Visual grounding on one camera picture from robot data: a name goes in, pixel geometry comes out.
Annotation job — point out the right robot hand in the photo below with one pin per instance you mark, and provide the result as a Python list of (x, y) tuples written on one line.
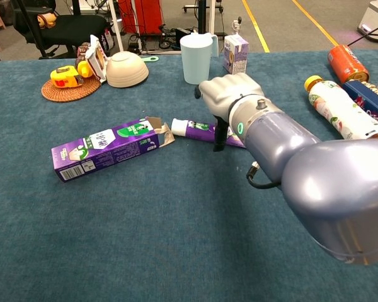
[(230, 89)]

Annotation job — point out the white metal frame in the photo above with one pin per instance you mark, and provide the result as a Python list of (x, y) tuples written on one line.
[(116, 25)]

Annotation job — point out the red cabinet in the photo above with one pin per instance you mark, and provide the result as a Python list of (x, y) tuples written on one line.
[(141, 15)]

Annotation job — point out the black tripod stand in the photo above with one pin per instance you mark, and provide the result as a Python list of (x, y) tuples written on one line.
[(202, 15)]

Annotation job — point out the dark blue rectangular box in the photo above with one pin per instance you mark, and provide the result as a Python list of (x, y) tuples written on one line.
[(370, 102)]

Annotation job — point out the purple toothpaste box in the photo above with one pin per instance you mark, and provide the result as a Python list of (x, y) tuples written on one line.
[(107, 148)]

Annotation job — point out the black light stand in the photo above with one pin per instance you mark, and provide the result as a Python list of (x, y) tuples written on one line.
[(31, 28)]

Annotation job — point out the light blue plastic cup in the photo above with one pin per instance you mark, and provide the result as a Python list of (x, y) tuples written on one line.
[(195, 63)]

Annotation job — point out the white snack packet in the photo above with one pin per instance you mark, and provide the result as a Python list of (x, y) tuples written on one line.
[(97, 59)]

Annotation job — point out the white bottle yellow cap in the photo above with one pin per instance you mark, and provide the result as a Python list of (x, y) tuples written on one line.
[(340, 110)]

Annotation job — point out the yellow brown plush toy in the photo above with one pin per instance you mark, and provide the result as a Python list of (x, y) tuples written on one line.
[(46, 20)]

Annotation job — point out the beige bowl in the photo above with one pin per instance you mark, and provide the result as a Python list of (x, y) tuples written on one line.
[(127, 70)]

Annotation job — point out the white machine base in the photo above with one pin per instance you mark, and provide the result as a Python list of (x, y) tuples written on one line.
[(375, 22)]

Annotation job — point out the white upright pole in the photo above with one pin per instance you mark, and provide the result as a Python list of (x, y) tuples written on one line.
[(212, 15)]

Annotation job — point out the purple toothpaste tube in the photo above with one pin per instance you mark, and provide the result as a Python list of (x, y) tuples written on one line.
[(195, 129)]

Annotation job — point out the blue felt table cover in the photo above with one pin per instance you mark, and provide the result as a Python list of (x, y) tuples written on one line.
[(145, 236)]

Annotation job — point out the black office chair base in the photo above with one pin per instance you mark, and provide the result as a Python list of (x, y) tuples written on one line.
[(72, 28)]

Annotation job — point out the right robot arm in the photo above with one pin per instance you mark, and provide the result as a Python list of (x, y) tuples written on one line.
[(318, 182)]

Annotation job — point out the green hair brush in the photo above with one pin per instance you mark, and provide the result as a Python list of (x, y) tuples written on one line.
[(151, 58)]

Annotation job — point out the red orange drink can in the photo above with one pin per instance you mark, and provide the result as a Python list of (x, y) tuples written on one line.
[(346, 64)]

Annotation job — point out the brown bottle yellow cap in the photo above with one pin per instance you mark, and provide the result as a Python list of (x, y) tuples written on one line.
[(83, 67)]

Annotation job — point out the round woven coaster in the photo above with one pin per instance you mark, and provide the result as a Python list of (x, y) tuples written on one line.
[(66, 93)]

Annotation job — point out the purple white drink carton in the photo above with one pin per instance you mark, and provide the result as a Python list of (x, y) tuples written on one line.
[(236, 56)]

